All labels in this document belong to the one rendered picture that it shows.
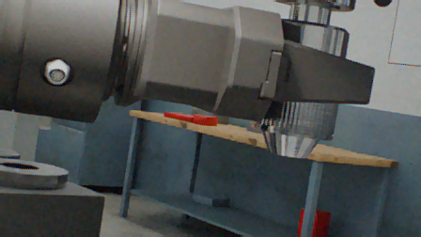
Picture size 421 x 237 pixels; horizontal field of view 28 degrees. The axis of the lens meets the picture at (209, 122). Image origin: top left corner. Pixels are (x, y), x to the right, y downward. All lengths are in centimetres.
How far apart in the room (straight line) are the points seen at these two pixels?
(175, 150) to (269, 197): 135
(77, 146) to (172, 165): 90
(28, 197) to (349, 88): 36
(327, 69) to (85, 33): 13
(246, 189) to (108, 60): 645
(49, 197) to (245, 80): 37
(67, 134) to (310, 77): 758
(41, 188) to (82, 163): 699
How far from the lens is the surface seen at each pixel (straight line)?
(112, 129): 783
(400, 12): 594
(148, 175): 797
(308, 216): 522
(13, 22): 40
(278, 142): 45
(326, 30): 45
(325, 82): 44
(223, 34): 41
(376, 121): 592
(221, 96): 40
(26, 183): 74
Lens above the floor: 123
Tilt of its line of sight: 3 degrees down
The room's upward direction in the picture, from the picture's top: 9 degrees clockwise
